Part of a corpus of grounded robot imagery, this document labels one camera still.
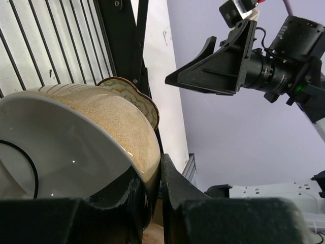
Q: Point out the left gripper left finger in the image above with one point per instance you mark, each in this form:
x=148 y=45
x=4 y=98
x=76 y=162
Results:
x=73 y=220

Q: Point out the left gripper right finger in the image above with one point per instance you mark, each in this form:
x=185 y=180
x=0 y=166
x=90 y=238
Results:
x=190 y=216

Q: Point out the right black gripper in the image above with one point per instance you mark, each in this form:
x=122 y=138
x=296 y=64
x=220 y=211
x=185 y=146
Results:
x=232 y=66

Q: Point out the beige plain bowl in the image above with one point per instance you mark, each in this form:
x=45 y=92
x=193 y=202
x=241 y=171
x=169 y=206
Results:
x=72 y=140

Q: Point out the white scalloped patterned bowl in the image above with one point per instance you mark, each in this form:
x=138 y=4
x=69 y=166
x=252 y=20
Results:
x=127 y=90

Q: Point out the pink floral bowl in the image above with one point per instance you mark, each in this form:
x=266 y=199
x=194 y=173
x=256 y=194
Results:
x=153 y=234

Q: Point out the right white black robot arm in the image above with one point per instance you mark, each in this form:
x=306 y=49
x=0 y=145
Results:
x=291 y=66

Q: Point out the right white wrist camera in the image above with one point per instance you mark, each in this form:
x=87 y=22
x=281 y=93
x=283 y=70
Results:
x=234 y=11

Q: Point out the black wire dish rack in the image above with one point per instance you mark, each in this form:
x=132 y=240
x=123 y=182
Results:
x=52 y=43

